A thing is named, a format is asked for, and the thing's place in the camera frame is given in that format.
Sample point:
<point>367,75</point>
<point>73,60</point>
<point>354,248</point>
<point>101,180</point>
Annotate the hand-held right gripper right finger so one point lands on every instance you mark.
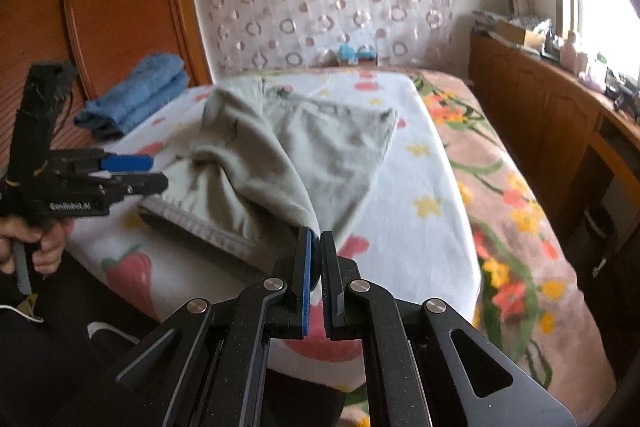
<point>330,279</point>

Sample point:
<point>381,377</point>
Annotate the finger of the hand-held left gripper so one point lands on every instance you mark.
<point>145,183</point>
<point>125,163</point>

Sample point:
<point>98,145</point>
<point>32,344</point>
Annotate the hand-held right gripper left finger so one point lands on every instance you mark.
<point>305,279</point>

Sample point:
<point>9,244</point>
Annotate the grey-green pants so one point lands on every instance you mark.
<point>280,147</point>

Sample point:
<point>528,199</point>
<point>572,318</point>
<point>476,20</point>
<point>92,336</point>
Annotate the person's left hand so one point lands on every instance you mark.
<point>47,247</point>

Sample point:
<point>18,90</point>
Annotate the folded blue denim jeans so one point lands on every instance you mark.
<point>140,92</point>

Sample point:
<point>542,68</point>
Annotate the white fruit-print blanket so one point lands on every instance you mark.
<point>425,167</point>

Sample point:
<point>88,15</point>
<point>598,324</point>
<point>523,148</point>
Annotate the person's black clothed legs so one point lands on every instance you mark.
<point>50,357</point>

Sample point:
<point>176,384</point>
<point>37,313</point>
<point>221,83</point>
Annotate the pink floral blanket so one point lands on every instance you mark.
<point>525,187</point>

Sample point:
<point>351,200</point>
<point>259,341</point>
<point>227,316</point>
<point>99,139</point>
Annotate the wooden window cabinet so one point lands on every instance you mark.
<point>530,107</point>

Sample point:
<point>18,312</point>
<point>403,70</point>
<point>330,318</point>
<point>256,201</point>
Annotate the patterned fabric pile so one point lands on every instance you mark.
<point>487,18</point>

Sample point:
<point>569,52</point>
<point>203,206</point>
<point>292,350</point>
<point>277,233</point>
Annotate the open cardboard box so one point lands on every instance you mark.
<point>520,36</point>

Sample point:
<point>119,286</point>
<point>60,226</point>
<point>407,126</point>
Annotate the pink bottle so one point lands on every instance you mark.
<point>568,49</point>

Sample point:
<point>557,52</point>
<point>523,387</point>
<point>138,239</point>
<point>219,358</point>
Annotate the white bottle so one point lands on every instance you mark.
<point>582,63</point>

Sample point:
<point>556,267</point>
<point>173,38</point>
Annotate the black device on stand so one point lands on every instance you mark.
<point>627,99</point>

